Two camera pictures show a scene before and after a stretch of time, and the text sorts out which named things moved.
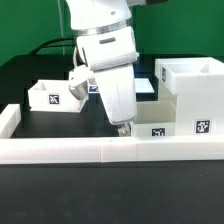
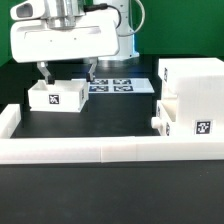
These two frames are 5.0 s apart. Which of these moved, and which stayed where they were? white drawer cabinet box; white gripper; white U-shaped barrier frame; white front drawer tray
Moved: white gripper; white front drawer tray
Stayed: white U-shaped barrier frame; white drawer cabinet box
